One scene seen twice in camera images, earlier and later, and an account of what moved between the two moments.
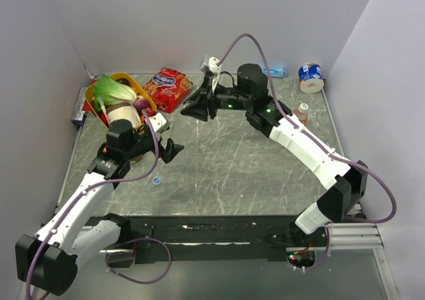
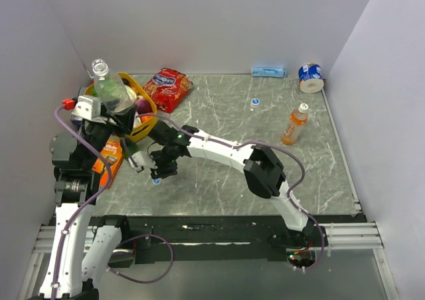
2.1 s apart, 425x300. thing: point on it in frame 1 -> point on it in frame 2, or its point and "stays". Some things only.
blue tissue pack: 275,72 stays
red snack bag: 169,89 stays
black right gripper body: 230,99 -> 166,162
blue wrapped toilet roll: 311,77 stays
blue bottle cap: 156,180 stays
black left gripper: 171,149 -> 124,125
